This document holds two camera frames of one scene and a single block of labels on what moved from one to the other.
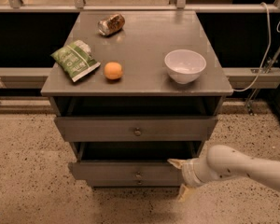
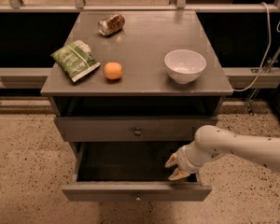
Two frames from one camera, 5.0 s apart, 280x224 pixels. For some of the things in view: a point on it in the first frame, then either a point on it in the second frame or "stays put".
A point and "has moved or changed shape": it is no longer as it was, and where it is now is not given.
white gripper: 189,172 to 185,161
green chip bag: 76,60 stays put
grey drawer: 132,162 has moved or changed shape
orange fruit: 113,70 stays put
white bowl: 185,66 stays put
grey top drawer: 135,128 stays put
